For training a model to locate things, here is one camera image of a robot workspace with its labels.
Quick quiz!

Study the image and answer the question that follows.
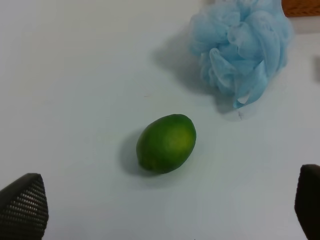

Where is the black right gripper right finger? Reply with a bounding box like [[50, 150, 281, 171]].
[[294, 164, 320, 240]]

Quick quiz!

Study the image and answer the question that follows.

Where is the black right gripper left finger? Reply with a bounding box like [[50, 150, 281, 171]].
[[0, 173, 49, 240]]

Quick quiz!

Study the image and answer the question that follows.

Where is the orange wicker basket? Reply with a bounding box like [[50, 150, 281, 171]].
[[281, 0, 320, 18]]

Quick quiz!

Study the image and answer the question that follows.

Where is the blue mesh bath sponge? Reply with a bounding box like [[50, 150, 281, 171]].
[[189, 0, 294, 109]]

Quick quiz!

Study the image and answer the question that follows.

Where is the green lemon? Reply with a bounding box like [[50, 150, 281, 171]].
[[136, 114, 197, 175]]

